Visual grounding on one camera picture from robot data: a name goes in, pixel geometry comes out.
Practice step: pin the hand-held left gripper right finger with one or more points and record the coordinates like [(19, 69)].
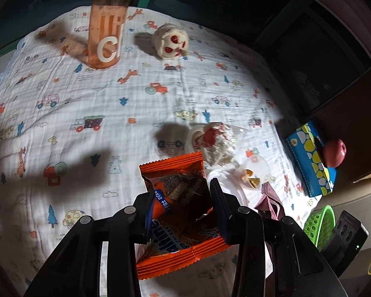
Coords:
[(218, 212)]

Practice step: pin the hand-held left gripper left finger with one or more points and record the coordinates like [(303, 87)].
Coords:
[(149, 215)]

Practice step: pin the clear plastic wrapper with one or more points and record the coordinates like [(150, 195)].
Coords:
[(232, 181)]

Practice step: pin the orange snack wrapper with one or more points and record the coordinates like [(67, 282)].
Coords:
[(173, 167)]

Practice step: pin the brown food scrap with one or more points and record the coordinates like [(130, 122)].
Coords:
[(253, 180)]

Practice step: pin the dark brown wooden board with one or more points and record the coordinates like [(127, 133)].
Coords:
[(352, 123)]

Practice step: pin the pink cloth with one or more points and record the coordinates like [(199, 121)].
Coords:
[(355, 9)]

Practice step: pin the white red-printed paper ball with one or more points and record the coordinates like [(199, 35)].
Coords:
[(170, 41), (219, 148)]

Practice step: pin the blue dotted tissue box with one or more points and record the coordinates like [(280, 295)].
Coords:
[(309, 161)]

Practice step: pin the red apple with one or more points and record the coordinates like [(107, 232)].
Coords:
[(334, 154)]

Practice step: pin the printed white blanket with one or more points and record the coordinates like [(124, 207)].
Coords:
[(111, 99)]

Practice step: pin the dark cabinet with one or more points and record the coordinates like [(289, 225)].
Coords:
[(312, 46)]

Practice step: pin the pink water bottle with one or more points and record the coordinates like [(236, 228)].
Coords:
[(106, 21)]

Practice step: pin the mauve foil wrapper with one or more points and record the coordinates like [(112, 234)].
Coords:
[(269, 200)]

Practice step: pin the green perforated plastic basket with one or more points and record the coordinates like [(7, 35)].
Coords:
[(320, 225)]

